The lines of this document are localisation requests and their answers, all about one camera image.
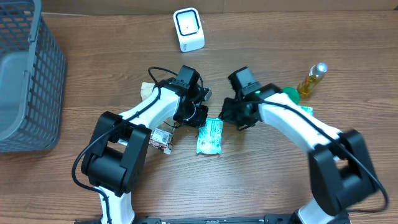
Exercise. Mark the green white tissue pack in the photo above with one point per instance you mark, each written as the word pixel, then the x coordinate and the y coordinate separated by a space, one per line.
pixel 307 109

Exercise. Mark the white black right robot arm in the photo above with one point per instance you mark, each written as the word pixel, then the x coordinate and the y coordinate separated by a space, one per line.
pixel 341 170

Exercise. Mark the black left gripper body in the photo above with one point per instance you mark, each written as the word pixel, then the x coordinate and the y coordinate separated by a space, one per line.
pixel 196 115

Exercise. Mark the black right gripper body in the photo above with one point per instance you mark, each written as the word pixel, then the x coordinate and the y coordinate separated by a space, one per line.
pixel 236 113

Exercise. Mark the white jar green lid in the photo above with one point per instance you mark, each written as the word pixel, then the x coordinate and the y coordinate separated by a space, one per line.
pixel 293 94

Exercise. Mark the white barcode scanner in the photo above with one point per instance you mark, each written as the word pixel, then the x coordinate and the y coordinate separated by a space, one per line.
pixel 189 29

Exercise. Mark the beige brown snack pouch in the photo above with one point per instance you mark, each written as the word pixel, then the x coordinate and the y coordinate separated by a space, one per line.
pixel 155 137

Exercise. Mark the grey plastic mesh basket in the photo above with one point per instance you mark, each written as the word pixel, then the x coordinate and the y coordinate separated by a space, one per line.
pixel 33 75

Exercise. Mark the yellow liquid bottle grey cap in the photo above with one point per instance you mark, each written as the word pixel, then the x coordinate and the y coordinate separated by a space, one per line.
pixel 314 77

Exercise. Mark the teal snack pack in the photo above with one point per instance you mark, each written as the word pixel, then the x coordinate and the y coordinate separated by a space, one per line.
pixel 210 137

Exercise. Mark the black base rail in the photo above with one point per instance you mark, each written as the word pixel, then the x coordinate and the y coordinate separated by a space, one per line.
pixel 217 220

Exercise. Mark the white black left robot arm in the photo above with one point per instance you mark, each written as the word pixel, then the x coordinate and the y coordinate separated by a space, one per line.
pixel 114 159

